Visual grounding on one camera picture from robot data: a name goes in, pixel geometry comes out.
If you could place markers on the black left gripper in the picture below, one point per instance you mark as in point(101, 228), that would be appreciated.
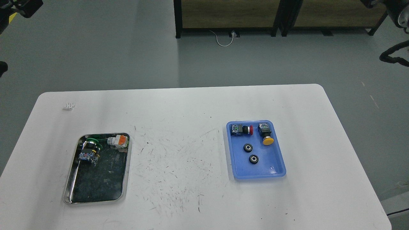
point(27, 8)

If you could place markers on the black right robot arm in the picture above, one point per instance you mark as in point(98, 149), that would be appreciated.
point(398, 11)

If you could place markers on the silver metal tray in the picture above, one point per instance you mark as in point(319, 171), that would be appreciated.
point(105, 182)

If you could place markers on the blue plastic tray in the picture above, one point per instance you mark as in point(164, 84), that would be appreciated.
point(271, 163)

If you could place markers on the small white plastic part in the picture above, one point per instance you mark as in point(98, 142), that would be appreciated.
point(69, 106)

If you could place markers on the green push button switch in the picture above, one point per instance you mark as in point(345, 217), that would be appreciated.
point(90, 150)

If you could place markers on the wooden cabinet black frame left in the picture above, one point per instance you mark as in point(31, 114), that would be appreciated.
point(227, 15)

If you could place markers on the wooden cabinet black frame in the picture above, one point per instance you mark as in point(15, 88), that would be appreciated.
point(227, 15)
point(329, 15)

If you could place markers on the orange white switch module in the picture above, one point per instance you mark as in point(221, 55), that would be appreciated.
point(118, 142)

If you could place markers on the red push button switch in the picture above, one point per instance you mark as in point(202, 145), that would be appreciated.
point(240, 129)

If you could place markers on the yellow push button switch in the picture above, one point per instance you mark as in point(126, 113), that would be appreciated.
point(265, 133)

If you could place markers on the wooden cabinet black frame right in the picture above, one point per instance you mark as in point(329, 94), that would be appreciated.
point(329, 15)

